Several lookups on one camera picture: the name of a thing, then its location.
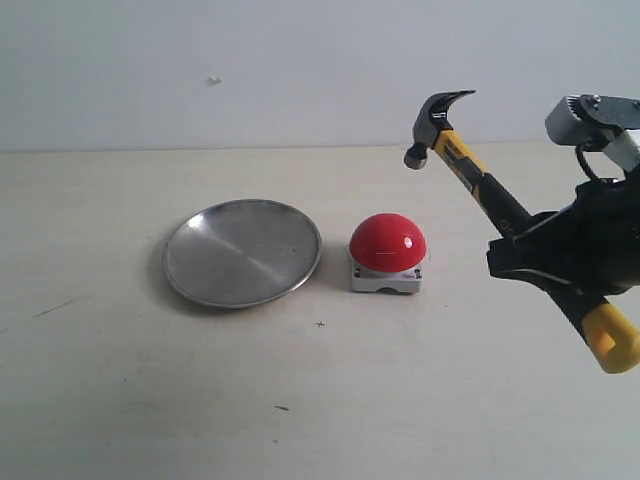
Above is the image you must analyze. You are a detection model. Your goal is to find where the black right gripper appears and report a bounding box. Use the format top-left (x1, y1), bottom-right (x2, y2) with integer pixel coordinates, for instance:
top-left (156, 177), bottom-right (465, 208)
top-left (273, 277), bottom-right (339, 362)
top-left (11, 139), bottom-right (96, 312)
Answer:
top-left (486, 169), bottom-right (639, 295)

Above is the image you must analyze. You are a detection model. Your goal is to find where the yellow black claw hammer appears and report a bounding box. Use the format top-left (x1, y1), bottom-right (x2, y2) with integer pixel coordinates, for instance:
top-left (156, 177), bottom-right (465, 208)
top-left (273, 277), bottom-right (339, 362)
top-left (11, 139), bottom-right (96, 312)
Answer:
top-left (404, 90), bottom-right (639, 374)

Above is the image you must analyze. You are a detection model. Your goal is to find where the red dome push button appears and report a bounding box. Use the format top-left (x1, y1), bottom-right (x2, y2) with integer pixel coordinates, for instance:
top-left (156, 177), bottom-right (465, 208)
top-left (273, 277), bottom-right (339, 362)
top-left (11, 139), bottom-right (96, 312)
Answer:
top-left (348, 213), bottom-right (428, 294)

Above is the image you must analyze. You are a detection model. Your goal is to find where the round steel plate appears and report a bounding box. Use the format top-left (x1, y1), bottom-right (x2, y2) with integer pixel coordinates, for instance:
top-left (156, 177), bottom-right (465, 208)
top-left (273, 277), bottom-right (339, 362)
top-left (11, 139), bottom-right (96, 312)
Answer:
top-left (162, 199), bottom-right (323, 310)

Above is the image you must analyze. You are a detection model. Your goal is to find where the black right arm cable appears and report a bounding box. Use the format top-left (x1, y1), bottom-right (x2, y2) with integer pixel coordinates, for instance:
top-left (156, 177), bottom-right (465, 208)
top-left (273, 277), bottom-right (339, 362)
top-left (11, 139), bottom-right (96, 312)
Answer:
top-left (574, 142), bottom-right (619, 186)

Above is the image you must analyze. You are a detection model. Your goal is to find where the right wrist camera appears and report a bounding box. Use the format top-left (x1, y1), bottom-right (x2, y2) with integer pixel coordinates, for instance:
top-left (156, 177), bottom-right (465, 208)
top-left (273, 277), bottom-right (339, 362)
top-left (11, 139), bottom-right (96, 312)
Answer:
top-left (545, 94), bottom-right (639, 173)

